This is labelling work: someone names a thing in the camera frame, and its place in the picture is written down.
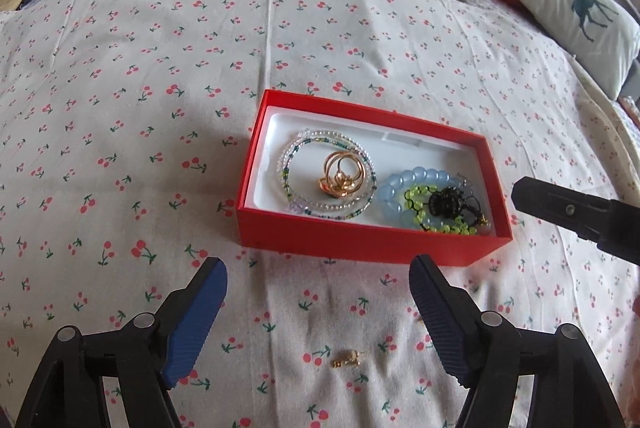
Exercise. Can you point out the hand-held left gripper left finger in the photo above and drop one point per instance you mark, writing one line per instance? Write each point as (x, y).
(195, 323)

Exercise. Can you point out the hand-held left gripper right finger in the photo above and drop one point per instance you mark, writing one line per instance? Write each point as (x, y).
(437, 323)

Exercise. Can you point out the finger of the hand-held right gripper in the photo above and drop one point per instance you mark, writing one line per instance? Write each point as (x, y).
(575, 213)

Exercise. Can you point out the small gold pendant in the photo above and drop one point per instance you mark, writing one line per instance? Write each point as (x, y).
(345, 360)

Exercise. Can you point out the red cardboard box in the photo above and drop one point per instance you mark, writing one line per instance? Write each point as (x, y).
(350, 248)

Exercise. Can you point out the deer print pillow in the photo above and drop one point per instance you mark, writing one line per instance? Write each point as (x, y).
(585, 22)

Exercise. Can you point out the cherry print bedsheet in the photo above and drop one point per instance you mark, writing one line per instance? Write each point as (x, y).
(150, 107)

